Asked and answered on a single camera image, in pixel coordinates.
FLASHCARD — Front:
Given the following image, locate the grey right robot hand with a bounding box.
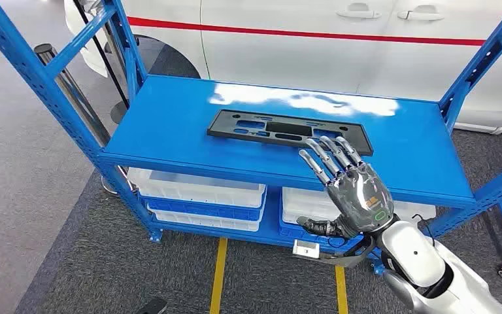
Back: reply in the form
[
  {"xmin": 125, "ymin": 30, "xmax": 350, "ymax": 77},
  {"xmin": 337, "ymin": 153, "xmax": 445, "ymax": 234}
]
[{"xmin": 296, "ymin": 135, "xmax": 395, "ymax": 239}]

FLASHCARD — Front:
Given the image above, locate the black plastic plate frame part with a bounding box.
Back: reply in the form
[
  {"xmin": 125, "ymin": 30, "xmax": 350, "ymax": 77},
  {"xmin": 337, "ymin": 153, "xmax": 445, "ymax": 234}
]
[{"xmin": 207, "ymin": 109, "xmax": 375, "ymax": 157}]

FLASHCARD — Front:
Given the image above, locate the blue metal shelf rack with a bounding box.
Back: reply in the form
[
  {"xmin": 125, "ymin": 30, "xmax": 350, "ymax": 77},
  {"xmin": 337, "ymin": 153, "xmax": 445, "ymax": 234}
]
[{"xmin": 0, "ymin": 0, "xmax": 502, "ymax": 286}]

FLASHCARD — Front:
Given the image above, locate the white car with red stripe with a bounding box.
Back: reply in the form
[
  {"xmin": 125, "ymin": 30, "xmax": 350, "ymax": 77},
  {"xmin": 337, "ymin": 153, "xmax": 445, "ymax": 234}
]
[{"xmin": 63, "ymin": 0, "xmax": 502, "ymax": 135}]

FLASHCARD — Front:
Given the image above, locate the black block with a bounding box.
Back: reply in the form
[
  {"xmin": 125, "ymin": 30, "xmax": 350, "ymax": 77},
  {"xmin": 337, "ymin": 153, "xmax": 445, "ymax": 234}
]
[{"xmin": 135, "ymin": 296, "xmax": 169, "ymax": 314}]

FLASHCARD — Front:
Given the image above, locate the thin black pole stand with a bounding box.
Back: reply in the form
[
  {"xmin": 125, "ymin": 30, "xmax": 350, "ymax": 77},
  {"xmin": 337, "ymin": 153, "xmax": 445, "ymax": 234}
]
[{"xmin": 73, "ymin": 0, "xmax": 131, "ymax": 125}]

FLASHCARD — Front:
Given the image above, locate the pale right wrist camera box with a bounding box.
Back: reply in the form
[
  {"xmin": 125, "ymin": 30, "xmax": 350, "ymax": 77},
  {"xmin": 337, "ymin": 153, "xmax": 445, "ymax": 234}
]
[{"xmin": 293, "ymin": 239, "xmax": 321, "ymax": 260}]

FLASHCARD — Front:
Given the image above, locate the chrome stanchion post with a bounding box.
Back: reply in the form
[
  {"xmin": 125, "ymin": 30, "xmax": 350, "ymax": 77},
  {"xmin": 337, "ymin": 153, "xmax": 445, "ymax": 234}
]
[{"xmin": 33, "ymin": 43, "xmax": 139, "ymax": 196}]

